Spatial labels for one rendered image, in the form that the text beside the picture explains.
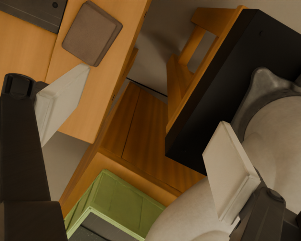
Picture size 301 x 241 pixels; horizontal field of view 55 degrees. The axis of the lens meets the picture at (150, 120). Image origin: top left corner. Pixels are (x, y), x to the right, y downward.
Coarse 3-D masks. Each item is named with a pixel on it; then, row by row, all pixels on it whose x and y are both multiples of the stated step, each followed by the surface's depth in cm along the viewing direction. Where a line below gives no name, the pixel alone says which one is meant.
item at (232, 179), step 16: (224, 128) 19; (208, 144) 20; (224, 144) 17; (240, 144) 17; (208, 160) 19; (224, 160) 17; (240, 160) 15; (208, 176) 18; (224, 176) 16; (240, 176) 14; (256, 176) 13; (224, 192) 15; (240, 192) 14; (224, 208) 14; (240, 208) 14
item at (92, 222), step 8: (88, 216) 79; (96, 216) 79; (80, 224) 80; (88, 224) 80; (96, 224) 80; (104, 224) 79; (96, 232) 81; (104, 232) 80; (112, 232) 80; (120, 232) 80; (112, 240) 81; (120, 240) 81; (128, 240) 81; (136, 240) 81
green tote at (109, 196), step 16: (112, 176) 78; (96, 192) 70; (112, 192) 73; (128, 192) 77; (80, 208) 73; (96, 208) 64; (112, 208) 68; (128, 208) 72; (144, 208) 76; (160, 208) 81; (64, 224) 80; (112, 224) 65; (128, 224) 67; (144, 224) 71; (144, 240) 67
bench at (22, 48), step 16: (0, 16) 57; (0, 32) 59; (16, 32) 58; (32, 32) 58; (48, 32) 58; (0, 48) 60; (16, 48) 60; (32, 48) 60; (48, 48) 59; (0, 64) 61; (16, 64) 61; (32, 64) 61; (48, 64) 61; (128, 64) 106; (0, 80) 62
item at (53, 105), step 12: (72, 72) 16; (84, 72) 17; (60, 84) 14; (72, 84) 15; (84, 84) 19; (36, 96) 12; (48, 96) 12; (60, 96) 13; (72, 96) 16; (36, 108) 12; (48, 108) 13; (60, 108) 14; (72, 108) 18; (48, 120) 13; (60, 120) 16; (48, 132) 14
